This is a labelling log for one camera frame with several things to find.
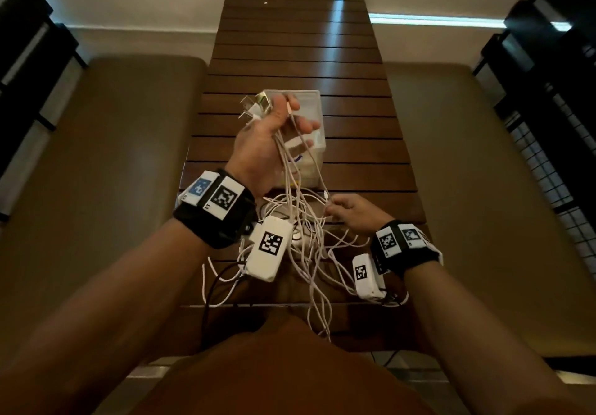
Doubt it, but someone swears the black left wrist strap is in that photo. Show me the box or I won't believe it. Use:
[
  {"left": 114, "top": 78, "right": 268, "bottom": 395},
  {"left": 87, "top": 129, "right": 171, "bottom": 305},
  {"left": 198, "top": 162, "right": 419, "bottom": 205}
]
[{"left": 173, "top": 170, "right": 258, "bottom": 250}]

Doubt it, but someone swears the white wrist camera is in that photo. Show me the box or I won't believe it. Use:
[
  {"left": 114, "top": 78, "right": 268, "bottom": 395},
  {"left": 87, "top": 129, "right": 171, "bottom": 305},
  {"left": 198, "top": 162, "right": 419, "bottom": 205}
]
[
  {"left": 244, "top": 216, "right": 295, "bottom": 283},
  {"left": 352, "top": 253, "right": 387, "bottom": 301}
]

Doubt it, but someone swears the brown cushioned bench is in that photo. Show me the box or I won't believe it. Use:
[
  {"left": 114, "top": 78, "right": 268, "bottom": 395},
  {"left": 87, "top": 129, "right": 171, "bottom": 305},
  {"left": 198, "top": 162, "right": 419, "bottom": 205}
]
[
  {"left": 0, "top": 55, "right": 209, "bottom": 370},
  {"left": 385, "top": 62, "right": 596, "bottom": 358}
]

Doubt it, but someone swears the person's right forearm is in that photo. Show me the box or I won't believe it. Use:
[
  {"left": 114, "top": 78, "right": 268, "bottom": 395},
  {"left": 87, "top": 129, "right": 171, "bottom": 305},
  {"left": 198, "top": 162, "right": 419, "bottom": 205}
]
[{"left": 403, "top": 261, "right": 596, "bottom": 415}]

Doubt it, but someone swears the clear plastic box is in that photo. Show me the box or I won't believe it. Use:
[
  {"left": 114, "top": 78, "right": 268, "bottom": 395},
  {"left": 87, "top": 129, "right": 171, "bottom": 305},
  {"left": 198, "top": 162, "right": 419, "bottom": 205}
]
[{"left": 255, "top": 89, "right": 327, "bottom": 189}]

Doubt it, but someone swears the tangle of white cables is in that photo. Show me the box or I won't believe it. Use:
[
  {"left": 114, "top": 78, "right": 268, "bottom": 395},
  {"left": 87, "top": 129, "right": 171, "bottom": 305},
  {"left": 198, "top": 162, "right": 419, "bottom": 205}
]
[{"left": 201, "top": 103, "right": 410, "bottom": 342}]

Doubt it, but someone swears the black wrist strap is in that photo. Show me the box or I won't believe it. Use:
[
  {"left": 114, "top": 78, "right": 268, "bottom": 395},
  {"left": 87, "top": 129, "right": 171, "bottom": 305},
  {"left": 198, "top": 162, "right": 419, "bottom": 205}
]
[
  {"left": 173, "top": 170, "right": 258, "bottom": 250},
  {"left": 370, "top": 219, "right": 443, "bottom": 277}
]

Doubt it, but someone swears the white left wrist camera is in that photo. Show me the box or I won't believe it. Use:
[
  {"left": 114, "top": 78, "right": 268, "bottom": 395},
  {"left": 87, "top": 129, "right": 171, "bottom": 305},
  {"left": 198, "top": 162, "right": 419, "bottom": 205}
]
[{"left": 244, "top": 216, "right": 295, "bottom": 283}]

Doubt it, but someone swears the black cable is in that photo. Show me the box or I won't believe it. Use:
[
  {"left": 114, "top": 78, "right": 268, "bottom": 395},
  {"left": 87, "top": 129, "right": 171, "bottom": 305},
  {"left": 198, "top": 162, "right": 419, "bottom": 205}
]
[{"left": 200, "top": 261, "right": 248, "bottom": 351}]

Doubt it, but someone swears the person's brown shirt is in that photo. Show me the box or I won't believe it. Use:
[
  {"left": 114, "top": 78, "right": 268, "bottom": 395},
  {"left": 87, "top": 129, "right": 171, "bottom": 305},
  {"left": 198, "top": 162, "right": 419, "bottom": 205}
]
[{"left": 133, "top": 313, "right": 436, "bottom": 415}]

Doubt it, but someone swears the person's left forearm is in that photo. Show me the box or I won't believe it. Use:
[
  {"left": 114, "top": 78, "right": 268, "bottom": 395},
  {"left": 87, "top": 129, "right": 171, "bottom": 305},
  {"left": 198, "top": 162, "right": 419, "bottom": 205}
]
[{"left": 0, "top": 218, "right": 243, "bottom": 415}]

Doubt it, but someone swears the black right wrist strap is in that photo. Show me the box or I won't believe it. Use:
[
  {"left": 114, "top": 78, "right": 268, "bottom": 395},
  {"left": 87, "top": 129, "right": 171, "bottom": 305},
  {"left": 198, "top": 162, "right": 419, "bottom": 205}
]
[{"left": 370, "top": 219, "right": 443, "bottom": 277}]

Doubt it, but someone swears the white charger plug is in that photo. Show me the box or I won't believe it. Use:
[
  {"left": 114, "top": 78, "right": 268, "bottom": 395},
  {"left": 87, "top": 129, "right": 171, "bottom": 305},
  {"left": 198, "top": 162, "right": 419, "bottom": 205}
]
[{"left": 238, "top": 93, "right": 272, "bottom": 121}]

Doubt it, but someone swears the black slatted chair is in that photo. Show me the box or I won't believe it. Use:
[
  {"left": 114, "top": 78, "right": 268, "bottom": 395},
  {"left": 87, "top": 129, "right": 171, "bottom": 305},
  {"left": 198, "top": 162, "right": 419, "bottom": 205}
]
[
  {"left": 472, "top": 0, "right": 596, "bottom": 281},
  {"left": 0, "top": 0, "right": 88, "bottom": 222}
]

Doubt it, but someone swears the person's right hand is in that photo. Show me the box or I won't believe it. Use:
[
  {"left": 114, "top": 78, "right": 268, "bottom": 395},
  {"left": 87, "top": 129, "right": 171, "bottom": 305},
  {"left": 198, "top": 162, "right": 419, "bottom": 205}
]
[{"left": 324, "top": 193, "right": 395, "bottom": 237}]

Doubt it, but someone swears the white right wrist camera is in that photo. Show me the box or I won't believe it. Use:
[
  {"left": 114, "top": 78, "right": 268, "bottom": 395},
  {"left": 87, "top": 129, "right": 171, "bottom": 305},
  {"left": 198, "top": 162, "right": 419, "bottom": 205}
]
[{"left": 352, "top": 253, "right": 387, "bottom": 301}]

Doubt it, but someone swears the person's left hand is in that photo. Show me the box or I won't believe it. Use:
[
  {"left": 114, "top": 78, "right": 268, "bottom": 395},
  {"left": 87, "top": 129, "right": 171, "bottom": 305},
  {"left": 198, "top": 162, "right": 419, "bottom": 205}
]
[{"left": 225, "top": 94, "right": 322, "bottom": 197}]

